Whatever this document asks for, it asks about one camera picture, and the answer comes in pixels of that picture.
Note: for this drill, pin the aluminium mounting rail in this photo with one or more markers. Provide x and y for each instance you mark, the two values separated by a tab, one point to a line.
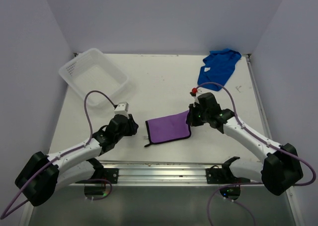
138	173

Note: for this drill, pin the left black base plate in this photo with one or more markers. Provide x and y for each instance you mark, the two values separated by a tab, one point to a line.
110	174

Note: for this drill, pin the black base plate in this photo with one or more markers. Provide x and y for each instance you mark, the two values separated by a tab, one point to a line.
219	175
110	174

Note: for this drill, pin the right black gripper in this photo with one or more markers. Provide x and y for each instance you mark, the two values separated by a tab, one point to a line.
191	120

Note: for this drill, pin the right side aluminium rail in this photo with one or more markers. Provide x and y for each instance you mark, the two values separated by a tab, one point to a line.
258	98

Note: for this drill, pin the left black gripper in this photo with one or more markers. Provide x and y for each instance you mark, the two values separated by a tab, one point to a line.
133	125

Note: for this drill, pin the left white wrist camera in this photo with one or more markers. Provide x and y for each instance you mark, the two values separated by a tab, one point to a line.
122	109

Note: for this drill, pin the white plastic basket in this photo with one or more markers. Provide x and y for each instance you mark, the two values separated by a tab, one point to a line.
93	70

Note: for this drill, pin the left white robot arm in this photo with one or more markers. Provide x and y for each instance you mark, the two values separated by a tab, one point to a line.
44	174

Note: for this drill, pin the purple towel black trim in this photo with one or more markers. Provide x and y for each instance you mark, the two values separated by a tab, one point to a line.
167	129

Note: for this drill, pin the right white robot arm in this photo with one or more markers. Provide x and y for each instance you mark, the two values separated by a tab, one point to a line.
277	168

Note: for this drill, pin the blue towel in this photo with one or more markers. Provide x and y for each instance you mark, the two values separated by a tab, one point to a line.
218	68

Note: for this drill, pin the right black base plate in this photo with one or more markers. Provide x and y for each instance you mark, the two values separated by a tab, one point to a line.
219	175

